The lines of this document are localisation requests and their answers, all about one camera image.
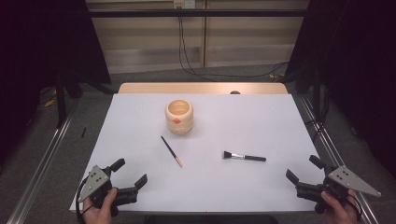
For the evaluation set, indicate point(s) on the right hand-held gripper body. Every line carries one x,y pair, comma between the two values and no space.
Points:
348,179

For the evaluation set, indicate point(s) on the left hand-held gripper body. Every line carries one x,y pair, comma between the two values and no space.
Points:
97,180

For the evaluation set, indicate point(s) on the thin black brush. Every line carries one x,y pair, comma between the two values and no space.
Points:
171,151

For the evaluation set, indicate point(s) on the black makeup brush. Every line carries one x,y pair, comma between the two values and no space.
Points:
249,156

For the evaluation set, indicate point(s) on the round wooden cup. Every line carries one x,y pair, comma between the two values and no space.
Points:
179,124

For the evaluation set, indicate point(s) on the person's left hand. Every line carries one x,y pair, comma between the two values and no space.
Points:
99,216

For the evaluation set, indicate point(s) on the person's right hand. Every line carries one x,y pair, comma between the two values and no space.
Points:
341,214

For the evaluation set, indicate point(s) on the small black floor object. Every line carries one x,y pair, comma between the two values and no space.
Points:
83,132

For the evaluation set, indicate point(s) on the white table mat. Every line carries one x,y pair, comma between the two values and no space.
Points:
249,124

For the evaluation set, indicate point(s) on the yellow floor object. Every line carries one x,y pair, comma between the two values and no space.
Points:
49,102

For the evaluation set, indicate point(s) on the dark table grommet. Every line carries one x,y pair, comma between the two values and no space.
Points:
235,92

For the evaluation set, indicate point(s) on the black curtain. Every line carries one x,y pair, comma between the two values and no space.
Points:
37,46
361,62

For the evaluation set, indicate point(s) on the black horizontal bar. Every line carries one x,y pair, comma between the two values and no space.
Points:
186,13

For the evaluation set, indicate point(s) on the aluminium floor rail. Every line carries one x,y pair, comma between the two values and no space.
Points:
43,161
330,146

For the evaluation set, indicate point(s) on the black stand post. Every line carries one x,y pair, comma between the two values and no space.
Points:
61,102
316,93

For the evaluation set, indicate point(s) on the wall socket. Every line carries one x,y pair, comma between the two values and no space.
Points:
184,3

